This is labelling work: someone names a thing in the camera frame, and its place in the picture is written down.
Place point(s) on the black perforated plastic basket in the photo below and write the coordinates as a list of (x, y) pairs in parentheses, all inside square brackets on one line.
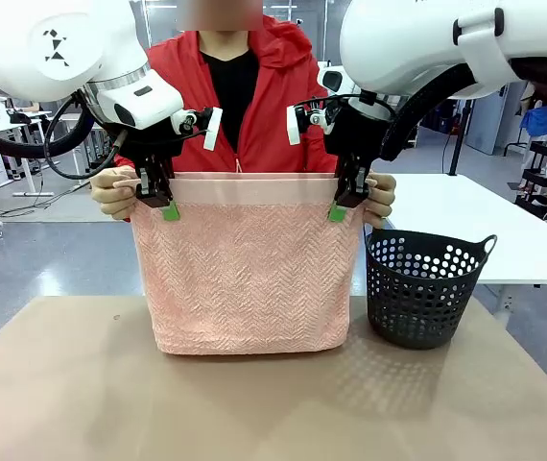
[(412, 307)]

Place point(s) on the person's left hand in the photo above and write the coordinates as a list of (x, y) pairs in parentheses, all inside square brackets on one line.
[(381, 201)]

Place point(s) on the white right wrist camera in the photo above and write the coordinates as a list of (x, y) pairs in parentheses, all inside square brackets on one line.
[(294, 125)]

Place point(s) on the black tripod stand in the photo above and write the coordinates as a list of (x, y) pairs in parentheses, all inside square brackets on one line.
[(457, 139)]

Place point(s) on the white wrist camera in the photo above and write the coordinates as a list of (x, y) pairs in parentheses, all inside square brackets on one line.
[(294, 125), (213, 127)]

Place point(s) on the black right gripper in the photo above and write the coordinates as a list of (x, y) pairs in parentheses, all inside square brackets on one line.
[(355, 134)]

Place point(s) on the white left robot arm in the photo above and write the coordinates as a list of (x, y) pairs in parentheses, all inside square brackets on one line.
[(24, 43)]

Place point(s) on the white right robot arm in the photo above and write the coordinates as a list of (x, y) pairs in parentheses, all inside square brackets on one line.
[(398, 43)]

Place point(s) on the pink herringbone towel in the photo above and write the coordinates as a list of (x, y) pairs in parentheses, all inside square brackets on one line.
[(244, 269)]

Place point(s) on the blue cloth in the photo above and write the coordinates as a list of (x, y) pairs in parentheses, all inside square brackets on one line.
[(544, 120)]

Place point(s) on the large white table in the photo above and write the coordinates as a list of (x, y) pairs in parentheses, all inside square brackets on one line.
[(470, 216)]

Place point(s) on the person's right hand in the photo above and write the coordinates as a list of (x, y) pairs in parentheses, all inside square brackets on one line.
[(110, 194)]

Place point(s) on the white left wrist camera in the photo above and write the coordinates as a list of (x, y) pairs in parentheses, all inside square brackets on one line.
[(213, 127)]

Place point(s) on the person in red jacket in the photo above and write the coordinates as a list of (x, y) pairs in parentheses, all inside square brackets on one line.
[(273, 86)]

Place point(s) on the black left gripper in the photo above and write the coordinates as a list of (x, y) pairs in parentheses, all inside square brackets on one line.
[(149, 144)]

